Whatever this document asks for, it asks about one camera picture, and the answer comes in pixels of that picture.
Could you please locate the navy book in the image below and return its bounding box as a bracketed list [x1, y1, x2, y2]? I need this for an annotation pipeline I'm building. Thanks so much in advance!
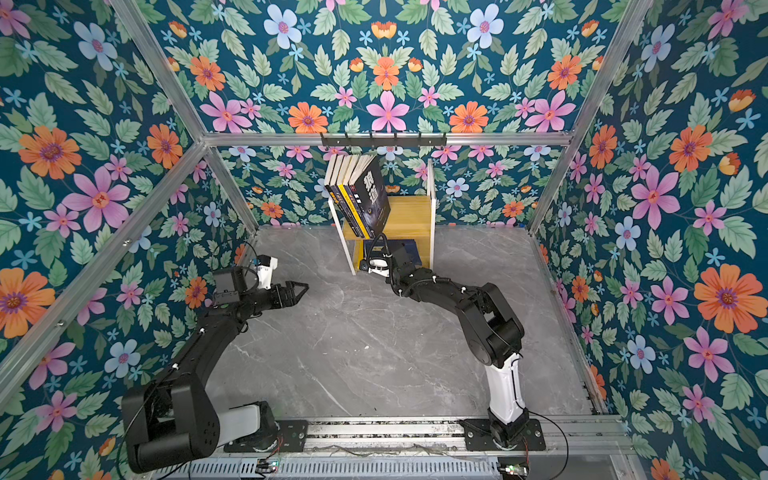
[387, 239, 422, 267]

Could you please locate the black wolf cover book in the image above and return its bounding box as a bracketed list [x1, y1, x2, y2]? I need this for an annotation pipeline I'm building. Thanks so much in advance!
[355, 155, 391, 240]

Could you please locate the dark portrait cover book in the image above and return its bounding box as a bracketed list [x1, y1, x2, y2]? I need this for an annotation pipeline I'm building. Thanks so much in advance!
[339, 155, 372, 240]

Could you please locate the dark blue paperback book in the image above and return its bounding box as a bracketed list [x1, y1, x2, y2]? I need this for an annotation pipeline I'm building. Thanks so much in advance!
[326, 160, 362, 238]

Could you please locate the yellow cartoon boy book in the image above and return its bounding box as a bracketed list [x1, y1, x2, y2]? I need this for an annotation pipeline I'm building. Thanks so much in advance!
[332, 155, 366, 239]

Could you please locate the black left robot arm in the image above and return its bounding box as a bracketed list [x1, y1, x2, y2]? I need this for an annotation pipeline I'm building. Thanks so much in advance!
[121, 266, 309, 473]

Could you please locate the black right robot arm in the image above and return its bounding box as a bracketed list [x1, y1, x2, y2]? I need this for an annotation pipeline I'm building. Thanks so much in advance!
[359, 235, 530, 449]

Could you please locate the yellow book on lower shelf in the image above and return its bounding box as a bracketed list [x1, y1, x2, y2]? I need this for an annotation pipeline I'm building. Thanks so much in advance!
[353, 239, 368, 271]

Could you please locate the book standing on shelf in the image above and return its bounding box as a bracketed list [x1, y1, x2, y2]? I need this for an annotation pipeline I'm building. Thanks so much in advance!
[324, 153, 346, 187]

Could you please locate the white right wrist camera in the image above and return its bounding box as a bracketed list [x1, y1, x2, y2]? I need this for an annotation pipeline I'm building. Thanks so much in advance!
[365, 255, 390, 277]

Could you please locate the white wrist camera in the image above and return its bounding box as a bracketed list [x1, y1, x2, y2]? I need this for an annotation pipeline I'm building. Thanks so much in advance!
[365, 255, 390, 277]
[254, 255, 278, 290]

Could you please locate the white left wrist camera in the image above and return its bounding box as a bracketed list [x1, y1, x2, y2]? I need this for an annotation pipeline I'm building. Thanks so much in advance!
[254, 255, 278, 290]

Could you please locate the white frame wooden bookshelf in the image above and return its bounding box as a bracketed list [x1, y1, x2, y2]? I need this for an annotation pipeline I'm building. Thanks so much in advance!
[329, 161, 437, 274]

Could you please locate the metal coat hook rail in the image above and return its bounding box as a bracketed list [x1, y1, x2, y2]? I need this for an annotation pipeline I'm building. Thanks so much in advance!
[320, 133, 448, 149]

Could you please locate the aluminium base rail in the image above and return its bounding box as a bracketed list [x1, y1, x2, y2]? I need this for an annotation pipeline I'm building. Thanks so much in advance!
[149, 414, 646, 479]

